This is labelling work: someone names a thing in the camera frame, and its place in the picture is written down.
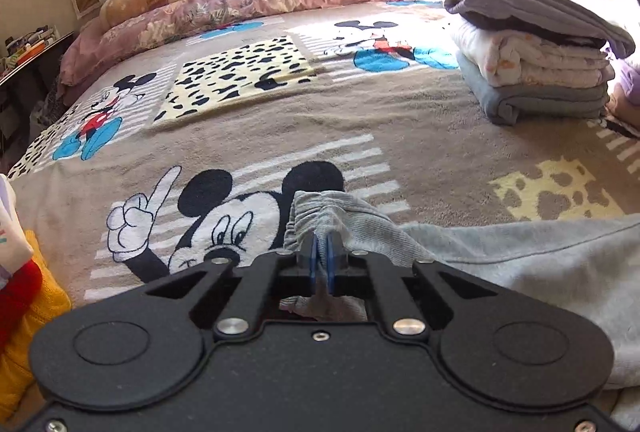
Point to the pink floral quilt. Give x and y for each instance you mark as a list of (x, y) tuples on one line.
[(200, 14)]

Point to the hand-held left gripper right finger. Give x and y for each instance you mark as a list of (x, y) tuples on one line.
[(330, 264)]

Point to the red cloth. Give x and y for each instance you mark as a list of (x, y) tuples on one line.
[(15, 297)]

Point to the white printed cloth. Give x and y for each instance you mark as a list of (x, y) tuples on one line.
[(12, 222)]

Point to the cartoon mouse printed blanket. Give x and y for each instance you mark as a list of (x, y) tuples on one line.
[(300, 122)]

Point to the folded dark grey garment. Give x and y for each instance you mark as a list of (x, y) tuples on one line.
[(525, 2)]

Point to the clutter of small bottles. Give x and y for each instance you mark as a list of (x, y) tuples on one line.
[(27, 44)]

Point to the grey sweatshirt garment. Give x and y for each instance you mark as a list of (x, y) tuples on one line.
[(500, 262)]

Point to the folded grey-blue garment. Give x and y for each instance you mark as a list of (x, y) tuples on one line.
[(540, 102)]

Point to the dark side table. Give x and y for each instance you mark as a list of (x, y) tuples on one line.
[(20, 102)]

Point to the folded white printed garment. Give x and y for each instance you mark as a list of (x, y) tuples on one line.
[(530, 57)]

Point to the yellow knit cloth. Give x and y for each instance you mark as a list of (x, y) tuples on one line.
[(35, 312)]

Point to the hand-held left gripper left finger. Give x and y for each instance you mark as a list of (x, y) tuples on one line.
[(313, 264)]

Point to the purple garment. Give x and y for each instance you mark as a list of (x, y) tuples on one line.
[(627, 77)]

